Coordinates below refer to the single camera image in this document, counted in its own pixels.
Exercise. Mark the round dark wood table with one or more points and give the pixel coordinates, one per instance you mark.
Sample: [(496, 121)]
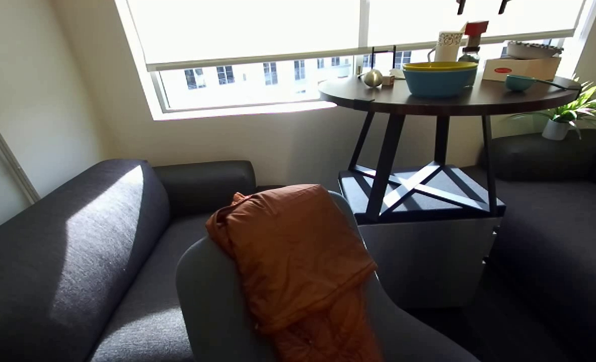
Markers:
[(385, 97)]

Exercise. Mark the shiny metal ball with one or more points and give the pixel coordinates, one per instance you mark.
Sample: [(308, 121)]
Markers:
[(374, 79)]

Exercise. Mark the grey moulded chair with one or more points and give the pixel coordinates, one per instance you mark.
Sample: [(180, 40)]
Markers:
[(210, 301)]

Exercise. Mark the orange blanket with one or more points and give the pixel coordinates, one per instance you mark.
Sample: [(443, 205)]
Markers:
[(298, 261)]

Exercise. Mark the light wooden box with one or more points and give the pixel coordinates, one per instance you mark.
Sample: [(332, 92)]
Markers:
[(522, 69)]

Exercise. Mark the wide white roller blind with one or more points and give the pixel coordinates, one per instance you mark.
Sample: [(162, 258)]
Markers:
[(244, 31)]

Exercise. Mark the white mug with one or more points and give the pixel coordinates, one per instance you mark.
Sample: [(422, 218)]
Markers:
[(448, 47)]

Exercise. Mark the teal bowl with yellow inside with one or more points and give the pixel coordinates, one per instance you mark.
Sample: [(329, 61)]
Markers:
[(439, 80)]

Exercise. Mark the white window frame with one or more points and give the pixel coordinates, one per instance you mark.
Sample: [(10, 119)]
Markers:
[(244, 110)]

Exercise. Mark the white blue striped bowl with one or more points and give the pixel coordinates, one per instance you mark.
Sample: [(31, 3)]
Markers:
[(535, 51)]

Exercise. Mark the white plant pot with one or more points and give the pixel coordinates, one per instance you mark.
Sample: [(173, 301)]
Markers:
[(556, 129)]

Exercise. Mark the dark grey fabric sofa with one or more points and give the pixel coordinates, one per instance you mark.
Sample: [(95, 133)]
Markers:
[(552, 233), (69, 268)]

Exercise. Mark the green leafy plant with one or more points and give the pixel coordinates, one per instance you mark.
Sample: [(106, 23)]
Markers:
[(590, 102)]

